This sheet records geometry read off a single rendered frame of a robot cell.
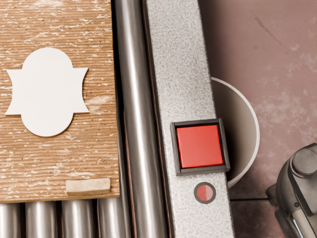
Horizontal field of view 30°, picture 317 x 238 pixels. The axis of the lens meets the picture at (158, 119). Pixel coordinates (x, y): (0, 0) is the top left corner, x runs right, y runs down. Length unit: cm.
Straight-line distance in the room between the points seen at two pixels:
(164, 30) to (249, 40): 109
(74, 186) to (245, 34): 131
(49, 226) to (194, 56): 33
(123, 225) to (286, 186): 83
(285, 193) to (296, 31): 67
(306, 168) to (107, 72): 78
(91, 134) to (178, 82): 16
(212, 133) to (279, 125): 106
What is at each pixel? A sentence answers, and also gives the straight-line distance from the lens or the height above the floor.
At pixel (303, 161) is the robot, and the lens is 153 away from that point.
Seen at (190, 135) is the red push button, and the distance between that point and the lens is 84.
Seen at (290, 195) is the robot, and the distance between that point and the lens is 158.
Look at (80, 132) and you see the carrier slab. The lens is 83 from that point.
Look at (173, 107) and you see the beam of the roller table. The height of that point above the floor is 91.
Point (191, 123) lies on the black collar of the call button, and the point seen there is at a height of 93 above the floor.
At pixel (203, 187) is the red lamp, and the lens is 84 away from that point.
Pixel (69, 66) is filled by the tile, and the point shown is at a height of 94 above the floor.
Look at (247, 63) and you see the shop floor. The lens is 195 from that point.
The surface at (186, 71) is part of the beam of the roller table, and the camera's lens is 90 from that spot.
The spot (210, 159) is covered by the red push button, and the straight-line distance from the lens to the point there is 84.
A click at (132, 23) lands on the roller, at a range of 92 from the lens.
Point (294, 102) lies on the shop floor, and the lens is 194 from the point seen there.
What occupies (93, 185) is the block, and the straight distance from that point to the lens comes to 78.
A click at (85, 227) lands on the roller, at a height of 92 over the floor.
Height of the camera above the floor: 172
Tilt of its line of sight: 69 degrees down
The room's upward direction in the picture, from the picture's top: 11 degrees clockwise
